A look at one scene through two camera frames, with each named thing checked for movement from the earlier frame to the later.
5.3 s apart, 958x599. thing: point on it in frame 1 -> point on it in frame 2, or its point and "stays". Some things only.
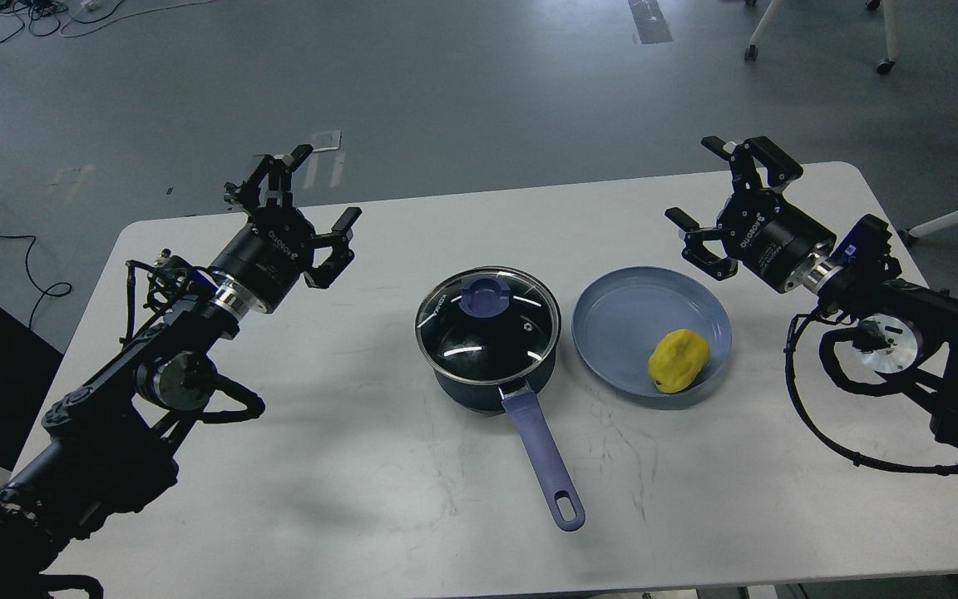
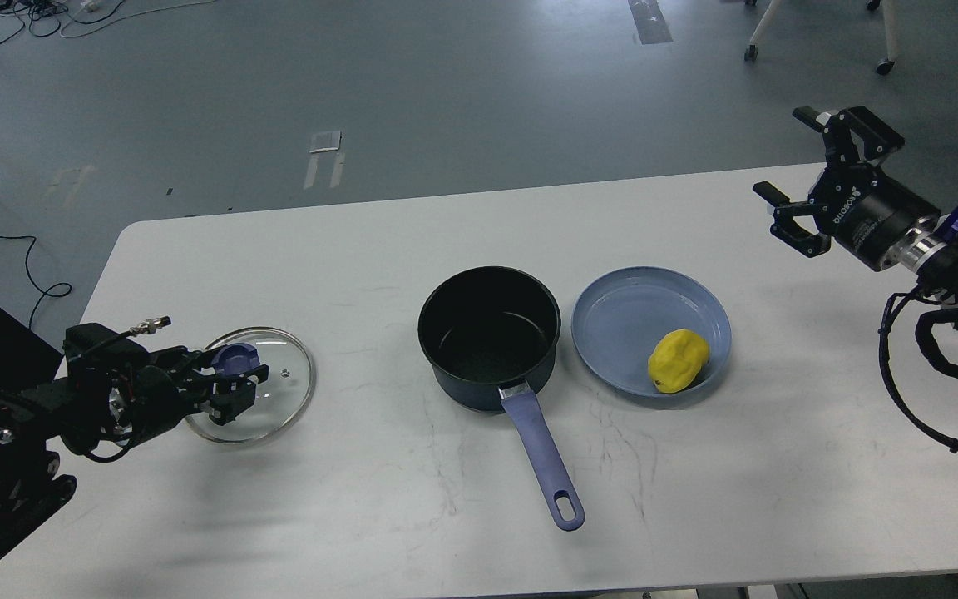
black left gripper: x=275 y=251 -> x=164 y=388
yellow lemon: x=676 y=360 stays
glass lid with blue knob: x=488 y=324 -> x=280 y=398
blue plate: x=622 y=314 stays
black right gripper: x=759 y=227 -> x=868 y=212
